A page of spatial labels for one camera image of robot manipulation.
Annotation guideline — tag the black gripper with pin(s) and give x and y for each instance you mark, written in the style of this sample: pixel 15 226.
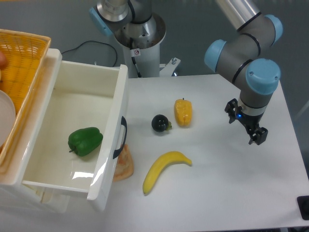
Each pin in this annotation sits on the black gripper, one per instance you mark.
pixel 257 134

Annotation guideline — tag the white top drawer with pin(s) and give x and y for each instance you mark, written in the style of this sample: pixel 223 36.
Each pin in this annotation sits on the white top drawer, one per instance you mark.
pixel 83 96

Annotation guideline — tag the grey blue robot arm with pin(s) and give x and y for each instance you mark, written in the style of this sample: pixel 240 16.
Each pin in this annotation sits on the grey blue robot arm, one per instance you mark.
pixel 238 62

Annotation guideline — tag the white drawer cabinet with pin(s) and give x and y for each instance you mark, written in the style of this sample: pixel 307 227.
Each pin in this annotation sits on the white drawer cabinet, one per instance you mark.
pixel 13 193

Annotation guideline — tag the yellow bell pepper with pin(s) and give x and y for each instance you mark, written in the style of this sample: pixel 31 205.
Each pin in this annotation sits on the yellow bell pepper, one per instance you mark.
pixel 183 112

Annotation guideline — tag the yellow banana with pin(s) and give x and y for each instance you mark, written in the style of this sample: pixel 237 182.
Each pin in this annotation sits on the yellow banana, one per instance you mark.
pixel 161 163

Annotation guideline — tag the black corner object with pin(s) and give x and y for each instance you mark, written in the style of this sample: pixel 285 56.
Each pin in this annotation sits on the black corner object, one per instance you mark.
pixel 303 204

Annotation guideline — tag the toasted bread slice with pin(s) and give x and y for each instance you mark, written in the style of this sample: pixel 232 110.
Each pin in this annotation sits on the toasted bread slice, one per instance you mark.
pixel 125 165

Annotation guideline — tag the green bell pepper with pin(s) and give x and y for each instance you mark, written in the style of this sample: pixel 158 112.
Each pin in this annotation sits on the green bell pepper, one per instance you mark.
pixel 83 141

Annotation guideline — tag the orange wicker basket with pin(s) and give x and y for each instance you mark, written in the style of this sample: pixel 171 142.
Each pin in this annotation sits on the orange wicker basket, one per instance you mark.
pixel 25 53

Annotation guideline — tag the white plate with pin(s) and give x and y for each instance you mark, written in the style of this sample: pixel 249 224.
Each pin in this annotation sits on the white plate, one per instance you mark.
pixel 7 116

